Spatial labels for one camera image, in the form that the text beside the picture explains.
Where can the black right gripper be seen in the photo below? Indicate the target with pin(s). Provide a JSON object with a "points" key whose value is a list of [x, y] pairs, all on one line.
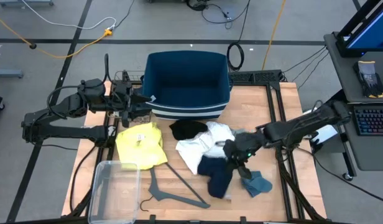
{"points": [[244, 146]]}

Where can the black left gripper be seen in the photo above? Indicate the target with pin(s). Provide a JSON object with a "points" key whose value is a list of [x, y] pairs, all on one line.
{"points": [[124, 102]]}

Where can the navy blue cloth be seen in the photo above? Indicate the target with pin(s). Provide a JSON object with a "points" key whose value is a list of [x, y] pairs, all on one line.
{"points": [[218, 182]]}

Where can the blue-grey sock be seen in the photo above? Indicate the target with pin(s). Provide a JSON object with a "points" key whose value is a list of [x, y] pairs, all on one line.
{"points": [[258, 185]]}

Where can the yellow shirt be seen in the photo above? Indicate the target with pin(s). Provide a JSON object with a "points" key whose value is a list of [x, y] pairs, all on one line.
{"points": [[138, 149]]}

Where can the black cloth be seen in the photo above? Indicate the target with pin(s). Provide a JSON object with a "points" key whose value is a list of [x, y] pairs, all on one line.
{"points": [[186, 129]]}

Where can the white shirt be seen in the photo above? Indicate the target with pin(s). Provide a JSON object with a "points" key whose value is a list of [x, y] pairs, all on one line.
{"points": [[191, 149]]}

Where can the grey clothes hanger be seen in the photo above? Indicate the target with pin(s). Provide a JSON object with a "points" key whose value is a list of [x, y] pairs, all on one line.
{"points": [[162, 196]]}

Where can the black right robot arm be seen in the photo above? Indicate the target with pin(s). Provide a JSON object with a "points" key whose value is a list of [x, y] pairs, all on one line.
{"points": [[303, 123]]}

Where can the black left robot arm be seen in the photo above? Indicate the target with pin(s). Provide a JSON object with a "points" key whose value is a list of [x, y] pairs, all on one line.
{"points": [[64, 132]]}

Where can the navy white striped fabric bin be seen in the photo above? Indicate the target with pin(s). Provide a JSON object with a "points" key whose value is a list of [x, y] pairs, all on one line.
{"points": [[185, 109]]}

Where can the clear plastic bin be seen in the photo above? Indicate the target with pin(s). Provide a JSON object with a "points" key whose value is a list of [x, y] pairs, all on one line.
{"points": [[113, 193]]}

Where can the white paper sheet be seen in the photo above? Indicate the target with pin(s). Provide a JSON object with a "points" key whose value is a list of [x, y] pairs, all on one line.
{"points": [[326, 135]]}

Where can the grey keyboard desk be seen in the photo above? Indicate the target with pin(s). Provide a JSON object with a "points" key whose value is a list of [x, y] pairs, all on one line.
{"points": [[371, 152]]}

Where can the grey stand foot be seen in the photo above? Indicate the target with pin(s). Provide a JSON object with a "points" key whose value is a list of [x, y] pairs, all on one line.
{"points": [[23, 2], [6, 73]]}

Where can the grey side desk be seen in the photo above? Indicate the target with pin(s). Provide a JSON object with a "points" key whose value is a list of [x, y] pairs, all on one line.
{"points": [[340, 71]]}

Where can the backlit black keyboard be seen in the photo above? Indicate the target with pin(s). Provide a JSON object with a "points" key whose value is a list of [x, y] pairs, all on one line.
{"points": [[375, 121]]}

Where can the grey black work gloves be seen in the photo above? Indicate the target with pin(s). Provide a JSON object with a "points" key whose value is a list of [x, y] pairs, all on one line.
{"points": [[368, 81]]}

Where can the computer monitor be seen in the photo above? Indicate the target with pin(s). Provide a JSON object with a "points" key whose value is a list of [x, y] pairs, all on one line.
{"points": [[370, 34]]}

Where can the black aluminium table frame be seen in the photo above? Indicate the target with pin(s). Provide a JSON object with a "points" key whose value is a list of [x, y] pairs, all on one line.
{"points": [[289, 186]]}

